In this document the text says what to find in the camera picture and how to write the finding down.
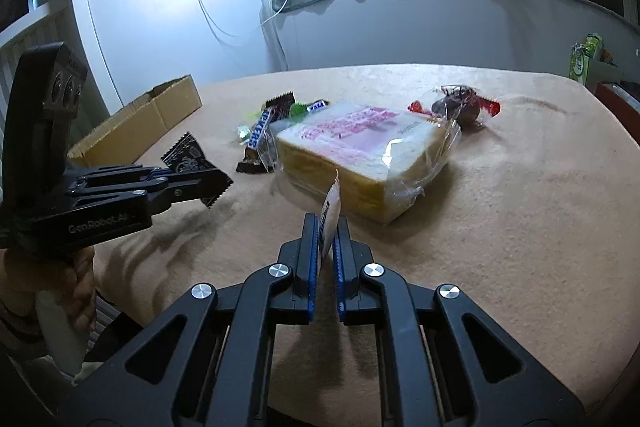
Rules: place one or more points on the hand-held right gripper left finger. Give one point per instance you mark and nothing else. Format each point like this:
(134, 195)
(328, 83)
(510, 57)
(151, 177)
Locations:
(311, 267)

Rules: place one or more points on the green carton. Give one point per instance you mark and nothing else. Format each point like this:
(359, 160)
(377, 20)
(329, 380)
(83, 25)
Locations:
(582, 59)

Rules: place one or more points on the clear red-ended snack packet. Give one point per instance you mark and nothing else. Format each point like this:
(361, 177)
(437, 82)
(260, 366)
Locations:
(457, 104)

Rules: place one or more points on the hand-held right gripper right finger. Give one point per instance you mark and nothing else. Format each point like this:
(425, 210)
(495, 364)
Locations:
(342, 267)

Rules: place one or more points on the sliced bread loaf bag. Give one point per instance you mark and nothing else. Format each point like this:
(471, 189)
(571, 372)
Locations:
(350, 142)

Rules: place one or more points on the green clear wrapped candy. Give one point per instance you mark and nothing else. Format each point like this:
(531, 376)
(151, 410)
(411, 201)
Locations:
(243, 133)

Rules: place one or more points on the dark brown chocolate bar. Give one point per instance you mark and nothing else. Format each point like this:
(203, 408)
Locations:
(258, 129)

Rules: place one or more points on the white wardrobe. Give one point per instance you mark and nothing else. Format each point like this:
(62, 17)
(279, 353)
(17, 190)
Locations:
(150, 7)

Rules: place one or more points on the small white snack packet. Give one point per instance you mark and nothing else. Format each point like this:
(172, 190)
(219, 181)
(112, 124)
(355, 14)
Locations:
(330, 207)

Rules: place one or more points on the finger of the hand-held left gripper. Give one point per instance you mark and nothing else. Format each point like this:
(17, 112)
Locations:
(175, 192)
(115, 175)

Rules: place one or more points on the black patterned snack packet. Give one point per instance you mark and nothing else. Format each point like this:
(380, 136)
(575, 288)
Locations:
(192, 159)

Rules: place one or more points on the white slatted rail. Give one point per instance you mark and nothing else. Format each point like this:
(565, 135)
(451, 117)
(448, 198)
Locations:
(30, 37)

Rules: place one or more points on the brown cardboard box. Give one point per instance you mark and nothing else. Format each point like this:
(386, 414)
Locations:
(145, 122)

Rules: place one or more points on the person's left hand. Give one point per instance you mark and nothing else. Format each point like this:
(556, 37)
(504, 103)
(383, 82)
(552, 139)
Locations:
(81, 287)

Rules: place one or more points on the blue white wrapped candy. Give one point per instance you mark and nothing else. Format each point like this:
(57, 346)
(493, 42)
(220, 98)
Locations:
(317, 105)

